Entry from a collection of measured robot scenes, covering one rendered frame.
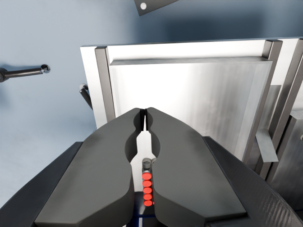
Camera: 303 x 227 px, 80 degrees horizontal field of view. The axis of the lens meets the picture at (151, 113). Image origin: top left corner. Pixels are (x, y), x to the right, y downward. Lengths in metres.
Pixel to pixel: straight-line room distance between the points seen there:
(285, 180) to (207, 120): 0.30
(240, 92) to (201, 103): 0.08
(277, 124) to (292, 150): 0.11
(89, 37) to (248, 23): 0.96
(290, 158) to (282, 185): 0.10
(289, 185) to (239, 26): 0.96
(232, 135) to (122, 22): 0.96
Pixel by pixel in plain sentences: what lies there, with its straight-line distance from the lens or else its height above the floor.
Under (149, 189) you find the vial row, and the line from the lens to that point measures 0.44.
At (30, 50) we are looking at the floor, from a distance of 1.42.
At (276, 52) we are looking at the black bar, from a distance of 0.37.
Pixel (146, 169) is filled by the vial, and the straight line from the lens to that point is 0.41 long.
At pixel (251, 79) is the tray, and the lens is 0.39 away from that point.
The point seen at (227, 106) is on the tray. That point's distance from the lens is 0.40.
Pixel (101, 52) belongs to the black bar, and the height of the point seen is 0.90.
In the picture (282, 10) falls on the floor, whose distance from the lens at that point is 1.44.
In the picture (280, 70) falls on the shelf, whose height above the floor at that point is 0.88.
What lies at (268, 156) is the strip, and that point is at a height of 0.93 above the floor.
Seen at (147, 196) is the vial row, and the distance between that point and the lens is 0.46.
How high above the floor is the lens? 1.20
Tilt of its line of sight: 61 degrees down
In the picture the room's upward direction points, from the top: 177 degrees clockwise
